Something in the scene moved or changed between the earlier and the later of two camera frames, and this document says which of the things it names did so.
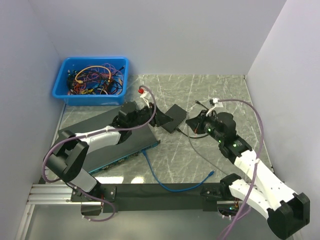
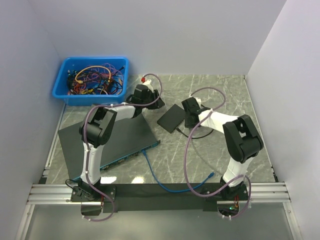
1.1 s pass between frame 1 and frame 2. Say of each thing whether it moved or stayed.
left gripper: moved
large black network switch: stayed
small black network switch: stayed
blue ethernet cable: stayed
